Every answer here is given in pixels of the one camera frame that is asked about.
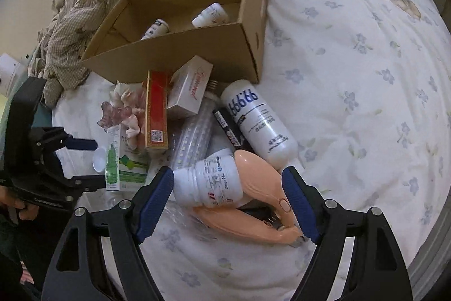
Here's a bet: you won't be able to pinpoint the small white round jar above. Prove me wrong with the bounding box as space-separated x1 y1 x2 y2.
92 147 107 174

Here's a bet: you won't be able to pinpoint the green white carton box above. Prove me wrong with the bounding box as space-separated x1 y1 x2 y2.
105 124 149 192

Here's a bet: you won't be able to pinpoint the red cigarette box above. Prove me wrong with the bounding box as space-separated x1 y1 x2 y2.
145 70 168 151

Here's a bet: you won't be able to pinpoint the white pill bottle dark print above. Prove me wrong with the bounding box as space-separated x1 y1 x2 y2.
173 155 244 208

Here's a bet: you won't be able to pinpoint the white pill bottle red label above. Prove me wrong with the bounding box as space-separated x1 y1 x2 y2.
142 19 170 40

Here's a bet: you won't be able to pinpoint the peach handheld sealer device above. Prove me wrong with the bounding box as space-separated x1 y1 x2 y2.
194 150 303 245

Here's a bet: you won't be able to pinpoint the large white bottle blue numerals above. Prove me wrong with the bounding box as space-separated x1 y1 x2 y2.
221 80 304 172

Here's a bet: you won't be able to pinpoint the white pill bottle blue logo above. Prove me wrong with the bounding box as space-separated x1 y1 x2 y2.
191 2 229 27

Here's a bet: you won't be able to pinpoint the person's left hand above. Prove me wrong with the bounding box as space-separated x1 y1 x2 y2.
0 186 39 220

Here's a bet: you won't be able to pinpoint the white box red script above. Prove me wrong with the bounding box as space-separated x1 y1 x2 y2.
167 56 213 120

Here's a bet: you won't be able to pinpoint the black marker pen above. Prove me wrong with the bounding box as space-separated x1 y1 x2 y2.
213 107 254 153

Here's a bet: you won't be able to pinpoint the brown cardboard box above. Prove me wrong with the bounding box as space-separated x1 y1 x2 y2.
81 0 267 83

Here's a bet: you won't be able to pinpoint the white floral bed sheet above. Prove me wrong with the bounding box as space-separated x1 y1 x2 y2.
52 0 450 300

